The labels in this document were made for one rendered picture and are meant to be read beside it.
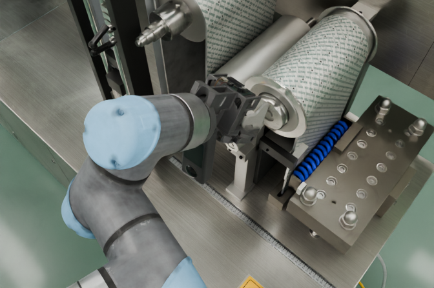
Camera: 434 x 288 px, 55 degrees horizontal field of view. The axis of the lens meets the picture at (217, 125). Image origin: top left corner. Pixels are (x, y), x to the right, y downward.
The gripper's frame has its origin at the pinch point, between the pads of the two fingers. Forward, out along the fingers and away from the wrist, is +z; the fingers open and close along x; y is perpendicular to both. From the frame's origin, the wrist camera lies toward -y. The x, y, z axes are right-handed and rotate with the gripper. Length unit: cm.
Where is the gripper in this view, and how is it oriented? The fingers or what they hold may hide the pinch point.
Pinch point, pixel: (247, 118)
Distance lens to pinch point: 74.4
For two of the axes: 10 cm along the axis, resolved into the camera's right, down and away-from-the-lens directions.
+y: 4.3, -8.3, -3.6
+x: -7.5, -5.5, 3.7
